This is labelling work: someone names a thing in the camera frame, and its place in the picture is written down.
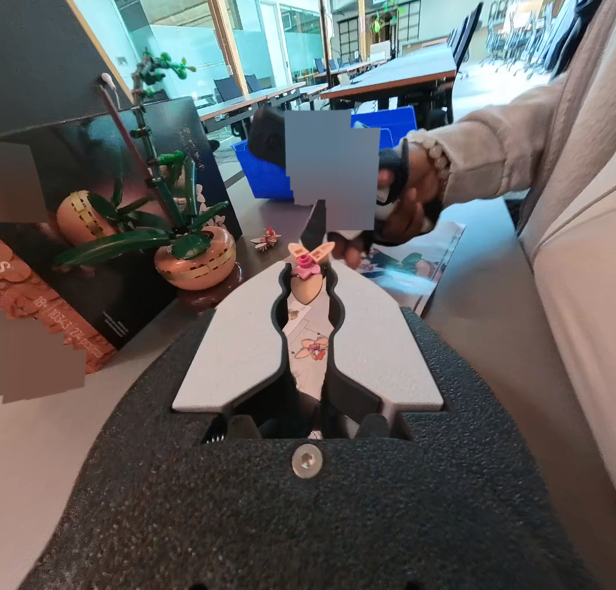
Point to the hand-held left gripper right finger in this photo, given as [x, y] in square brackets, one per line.
[385, 359]

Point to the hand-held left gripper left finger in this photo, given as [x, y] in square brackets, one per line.
[231, 359]

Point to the small pink peach brick flower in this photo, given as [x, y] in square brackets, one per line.
[308, 286]

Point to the small peach petal brick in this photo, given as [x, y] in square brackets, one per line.
[297, 250]

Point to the person's right forearm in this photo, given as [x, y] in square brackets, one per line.
[505, 137]

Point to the grey desk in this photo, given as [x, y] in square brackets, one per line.
[481, 359]

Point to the person's right hand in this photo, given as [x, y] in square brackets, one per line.
[418, 200]

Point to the blue plastic bin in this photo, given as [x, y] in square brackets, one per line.
[262, 176]

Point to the long office table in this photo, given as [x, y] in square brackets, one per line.
[250, 100]
[409, 70]

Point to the dark blue office chair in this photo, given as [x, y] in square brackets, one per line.
[252, 83]
[228, 88]

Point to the open instruction booklet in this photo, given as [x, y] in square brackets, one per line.
[303, 325]

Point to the peach flower with red piece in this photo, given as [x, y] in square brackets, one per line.
[265, 238]

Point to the wooden building column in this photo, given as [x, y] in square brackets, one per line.
[224, 31]

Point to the green brick orchid plant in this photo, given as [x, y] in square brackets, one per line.
[115, 245]

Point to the hanging green plant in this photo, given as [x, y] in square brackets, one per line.
[385, 10]

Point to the person's torso and lap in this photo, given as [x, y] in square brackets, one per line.
[577, 310]

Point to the black office chair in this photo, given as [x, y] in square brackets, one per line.
[469, 36]

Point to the black brick set box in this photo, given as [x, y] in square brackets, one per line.
[53, 46]

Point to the group of stacked chairs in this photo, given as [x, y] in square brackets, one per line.
[519, 31]

